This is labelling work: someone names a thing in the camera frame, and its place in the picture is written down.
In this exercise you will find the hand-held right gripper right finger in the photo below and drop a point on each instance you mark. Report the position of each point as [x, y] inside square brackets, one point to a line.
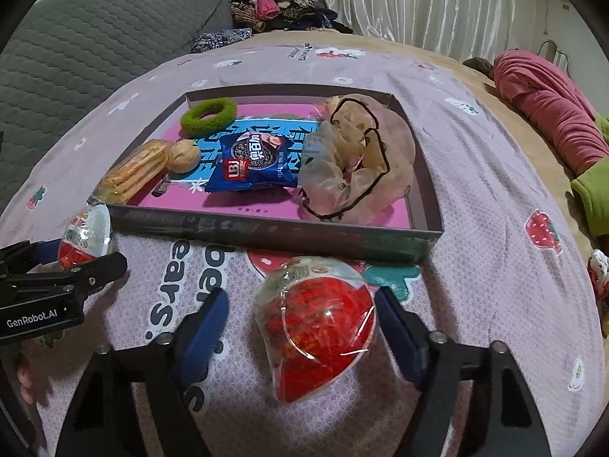
[397, 333]

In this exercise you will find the pile of clothes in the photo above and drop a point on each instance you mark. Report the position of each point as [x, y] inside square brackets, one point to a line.
[280, 4]

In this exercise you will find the small biscuit packet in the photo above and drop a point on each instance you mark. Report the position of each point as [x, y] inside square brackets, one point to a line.
[133, 171]

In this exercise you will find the dark blue patterned pillow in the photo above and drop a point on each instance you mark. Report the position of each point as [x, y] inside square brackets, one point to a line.
[219, 41]

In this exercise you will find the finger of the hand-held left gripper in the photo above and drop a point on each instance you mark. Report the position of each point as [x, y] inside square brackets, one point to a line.
[45, 251]
[100, 269]

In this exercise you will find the pink quilt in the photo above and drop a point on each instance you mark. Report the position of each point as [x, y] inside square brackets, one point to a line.
[547, 95]

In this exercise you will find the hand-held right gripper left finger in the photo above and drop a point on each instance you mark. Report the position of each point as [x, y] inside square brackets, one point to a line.
[204, 333]

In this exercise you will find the small clown doll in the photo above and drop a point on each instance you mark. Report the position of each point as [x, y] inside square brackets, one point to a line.
[599, 285]

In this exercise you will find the blue cookie packet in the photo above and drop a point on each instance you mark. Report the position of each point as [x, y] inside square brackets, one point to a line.
[257, 164]

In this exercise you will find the dark brown garment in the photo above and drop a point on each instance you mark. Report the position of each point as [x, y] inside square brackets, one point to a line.
[478, 65]

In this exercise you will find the red white egg toy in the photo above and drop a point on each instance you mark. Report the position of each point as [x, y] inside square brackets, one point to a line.
[83, 238]

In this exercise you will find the red ball snack packet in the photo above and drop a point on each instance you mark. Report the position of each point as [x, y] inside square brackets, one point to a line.
[323, 338]

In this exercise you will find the person's left hand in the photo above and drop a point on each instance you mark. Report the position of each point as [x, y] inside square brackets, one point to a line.
[24, 381]

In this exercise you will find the green blanket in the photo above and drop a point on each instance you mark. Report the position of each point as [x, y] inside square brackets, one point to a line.
[594, 200]

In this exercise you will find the metal chair frame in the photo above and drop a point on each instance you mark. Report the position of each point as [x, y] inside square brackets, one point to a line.
[554, 54]

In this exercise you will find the beige mesh scrunchie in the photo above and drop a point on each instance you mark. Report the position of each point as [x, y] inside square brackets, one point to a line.
[380, 162]

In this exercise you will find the grey quilted headboard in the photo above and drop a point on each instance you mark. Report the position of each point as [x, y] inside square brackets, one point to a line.
[95, 33]

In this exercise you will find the white satin curtain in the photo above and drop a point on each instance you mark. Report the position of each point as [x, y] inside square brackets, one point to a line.
[418, 0]

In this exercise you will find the grey cardboard box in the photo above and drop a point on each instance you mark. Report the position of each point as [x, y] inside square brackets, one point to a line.
[285, 235]

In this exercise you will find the walnut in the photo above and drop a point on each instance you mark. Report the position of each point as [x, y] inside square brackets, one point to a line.
[183, 156]

